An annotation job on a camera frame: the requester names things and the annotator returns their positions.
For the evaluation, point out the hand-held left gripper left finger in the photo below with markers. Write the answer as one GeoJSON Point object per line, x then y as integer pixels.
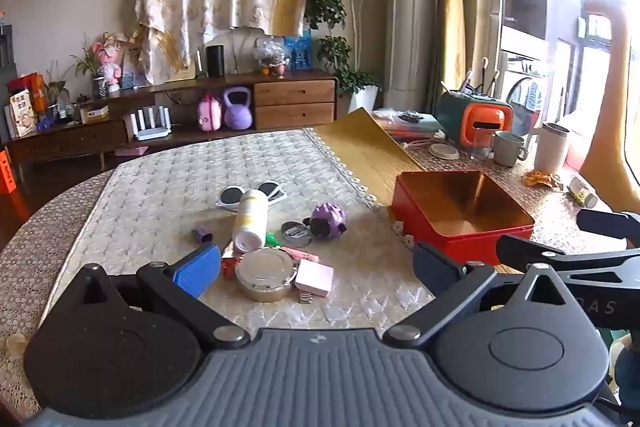
{"type": "Point", "coordinates": [197, 269]}

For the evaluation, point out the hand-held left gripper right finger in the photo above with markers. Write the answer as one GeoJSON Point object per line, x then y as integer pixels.
{"type": "Point", "coordinates": [435, 267]}

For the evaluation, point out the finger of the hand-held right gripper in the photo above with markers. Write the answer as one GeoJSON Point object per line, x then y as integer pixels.
{"type": "Point", "coordinates": [610, 224]}
{"type": "Point", "coordinates": [530, 252]}

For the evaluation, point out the small red toy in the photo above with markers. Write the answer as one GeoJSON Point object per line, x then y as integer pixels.
{"type": "Point", "coordinates": [229, 268]}

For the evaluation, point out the red tin box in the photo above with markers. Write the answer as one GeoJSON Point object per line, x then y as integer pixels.
{"type": "Point", "coordinates": [415, 212]}

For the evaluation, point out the silver round tin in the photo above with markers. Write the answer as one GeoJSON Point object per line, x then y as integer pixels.
{"type": "Point", "coordinates": [267, 272]}

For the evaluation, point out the white plastic bottle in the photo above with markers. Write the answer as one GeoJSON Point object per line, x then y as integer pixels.
{"type": "Point", "coordinates": [250, 219]}

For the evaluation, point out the white sunglasses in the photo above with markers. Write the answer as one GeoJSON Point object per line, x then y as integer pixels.
{"type": "Point", "coordinates": [231, 196]}

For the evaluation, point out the small pink box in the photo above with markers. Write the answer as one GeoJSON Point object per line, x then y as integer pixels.
{"type": "Point", "coordinates": [315, 277]}

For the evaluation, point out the purple spiky toy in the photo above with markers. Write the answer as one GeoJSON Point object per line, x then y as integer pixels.
{"type": "Point", "coordinates": [327, 217]}

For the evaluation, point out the small purple item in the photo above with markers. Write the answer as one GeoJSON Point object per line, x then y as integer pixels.
{"type": "Point", "coordinates": [202, 234]}

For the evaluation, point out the small clear pill bottle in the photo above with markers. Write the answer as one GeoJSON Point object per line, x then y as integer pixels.
{"type": "Point", "coordinates": [582, 193]}

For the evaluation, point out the orange snack wrapper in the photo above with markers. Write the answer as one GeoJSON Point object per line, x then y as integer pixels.
{"type": "Point", "coordinates": [542, 179]}

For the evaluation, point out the cream quilted table mat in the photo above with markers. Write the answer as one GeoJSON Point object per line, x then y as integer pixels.
{"type": "Point", "coordinates": [175, 177]}

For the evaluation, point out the white tumbler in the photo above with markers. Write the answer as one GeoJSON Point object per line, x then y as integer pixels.
{"type": "Point", "coordinates": [550, 149]}

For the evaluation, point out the small dark round tin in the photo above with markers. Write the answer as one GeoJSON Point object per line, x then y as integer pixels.
{"type": "Point", "coordinates": [296, 234]}

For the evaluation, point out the grey mug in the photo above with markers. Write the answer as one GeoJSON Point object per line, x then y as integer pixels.
{"type": "Point", "coordinates": [507, 149]}

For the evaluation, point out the round grey lid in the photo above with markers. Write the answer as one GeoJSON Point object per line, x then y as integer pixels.
{"type": "Point", "coordinates": [444, 152]}

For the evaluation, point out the clear drinking glass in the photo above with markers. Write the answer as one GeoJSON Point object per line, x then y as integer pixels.
{"type": "Point", "coordinates": [481, 147]}

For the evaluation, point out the pink flat item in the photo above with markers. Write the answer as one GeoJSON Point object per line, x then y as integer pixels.
{"type": "Point", "coordinates": [131, 151]}

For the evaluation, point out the green and orange holder box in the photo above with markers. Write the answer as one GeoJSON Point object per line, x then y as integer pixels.
{"type": "Point", "coordinates": [480, 122]}

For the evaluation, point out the yellow table mat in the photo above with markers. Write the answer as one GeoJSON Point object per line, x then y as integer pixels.
{"type": "Point", "coordinates": [360, 147]}

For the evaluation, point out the yellow curved furniture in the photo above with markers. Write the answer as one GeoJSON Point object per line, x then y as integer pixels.
{"type": "Point", "coordinates": [615, 82]}

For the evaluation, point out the white router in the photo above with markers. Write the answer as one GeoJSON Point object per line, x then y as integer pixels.
{"type": "Point", "coordinates": [150, 132]}

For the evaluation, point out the stack of plastic folders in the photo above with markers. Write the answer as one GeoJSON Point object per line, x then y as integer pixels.
{"type": "Point", "coordinates": [405, 122]}

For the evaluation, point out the white washing machine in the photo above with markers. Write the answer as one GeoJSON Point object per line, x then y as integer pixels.
{"type": "Point", "coordinates": [520, 92]}

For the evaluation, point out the purple kettlebell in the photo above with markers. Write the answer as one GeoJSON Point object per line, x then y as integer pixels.
{"type": "Point", "coordinates": [237, 112]}

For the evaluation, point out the brown lace tablecloth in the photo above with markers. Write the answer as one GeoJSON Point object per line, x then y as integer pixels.
{"type": "Point", "coordinates": [30, 257]}

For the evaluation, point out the flat yellow cardboard box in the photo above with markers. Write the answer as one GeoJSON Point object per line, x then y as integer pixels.
{"type": "Point", "coordinates": [95, 113]}

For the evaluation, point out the wooden TV cabinet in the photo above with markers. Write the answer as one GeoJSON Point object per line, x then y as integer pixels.
{"type": "Point", "coordinates": [292, 94]}

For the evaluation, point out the black cylinder speaker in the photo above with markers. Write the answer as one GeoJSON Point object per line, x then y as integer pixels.
{"type": "Point", "coordinates": [215, 61]}

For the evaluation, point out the blue toy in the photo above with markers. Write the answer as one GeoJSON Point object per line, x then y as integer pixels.
{"type": "Point", "coordinates": [45, 123]}

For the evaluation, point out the pink doll bouquet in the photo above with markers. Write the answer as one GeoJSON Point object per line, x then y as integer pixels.
{"type": "Point", "coordinates": [111, 62]}

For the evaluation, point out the clear bag of fruit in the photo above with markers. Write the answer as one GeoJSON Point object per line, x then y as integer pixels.
{"type": "Point", "coordinates": [270, 54]}

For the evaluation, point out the small plant in vase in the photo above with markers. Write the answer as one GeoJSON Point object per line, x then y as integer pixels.
{"type": "Point", "coordinates": [92, 64]}

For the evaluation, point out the yellow curtain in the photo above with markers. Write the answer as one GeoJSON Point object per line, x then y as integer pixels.
{"type": "Point", "coordinates": [455, 32]}

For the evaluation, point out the printed snack box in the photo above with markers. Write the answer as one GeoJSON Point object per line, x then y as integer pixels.
{"type": "Point", "coordinates": [22, 114]}

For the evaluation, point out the blue gift bag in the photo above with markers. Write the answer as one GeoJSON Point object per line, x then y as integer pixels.
{"type": "Point", "coordinates": [298, 53]}

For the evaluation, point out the red gift bag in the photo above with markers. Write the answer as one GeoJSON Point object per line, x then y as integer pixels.
{"type": "Point", "coordinates": [25, 86]}

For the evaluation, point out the white standing air conditioner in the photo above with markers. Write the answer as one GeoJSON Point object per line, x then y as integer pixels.
{"type": "Point", "coordinates": [410, 7]}

